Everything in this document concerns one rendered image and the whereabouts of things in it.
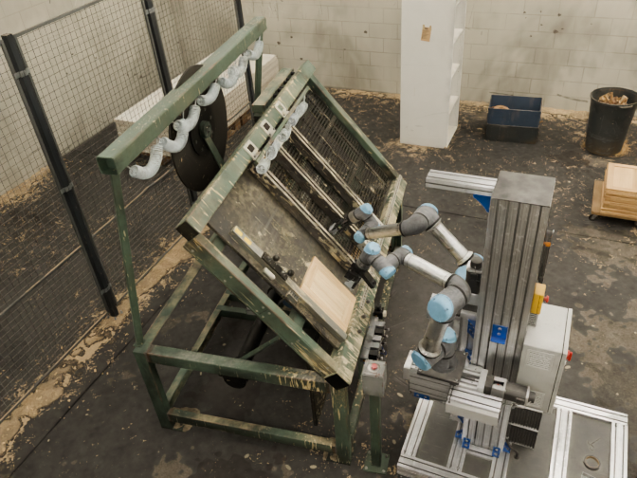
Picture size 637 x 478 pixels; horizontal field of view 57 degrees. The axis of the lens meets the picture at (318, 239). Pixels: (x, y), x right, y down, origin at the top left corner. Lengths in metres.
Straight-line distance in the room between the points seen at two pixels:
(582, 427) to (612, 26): 5.19
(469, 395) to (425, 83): 4.52
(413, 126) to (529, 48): 1.85
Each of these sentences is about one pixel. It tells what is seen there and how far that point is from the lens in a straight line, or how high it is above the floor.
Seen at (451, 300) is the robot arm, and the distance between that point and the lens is 2.69.
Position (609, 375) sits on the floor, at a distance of 4.85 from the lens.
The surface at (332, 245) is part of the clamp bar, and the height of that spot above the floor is 1.19.
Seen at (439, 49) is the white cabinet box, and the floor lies 1.20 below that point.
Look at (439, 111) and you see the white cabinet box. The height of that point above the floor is 0.48.
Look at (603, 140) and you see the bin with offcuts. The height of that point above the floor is 0.20.
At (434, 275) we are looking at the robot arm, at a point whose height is 1.63.
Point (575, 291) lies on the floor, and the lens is 5.44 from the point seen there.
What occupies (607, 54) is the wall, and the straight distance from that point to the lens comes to 8.20.
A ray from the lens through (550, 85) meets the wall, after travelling 8.36.
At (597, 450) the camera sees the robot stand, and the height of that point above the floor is 0.21.
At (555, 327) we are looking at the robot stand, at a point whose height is 1.23.
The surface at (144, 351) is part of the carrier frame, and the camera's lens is 3.92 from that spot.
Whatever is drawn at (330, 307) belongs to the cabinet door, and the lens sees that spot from 3.58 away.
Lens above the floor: 3.48
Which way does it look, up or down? 37 degrees down
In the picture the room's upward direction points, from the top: 5 degrees counter-clockwise
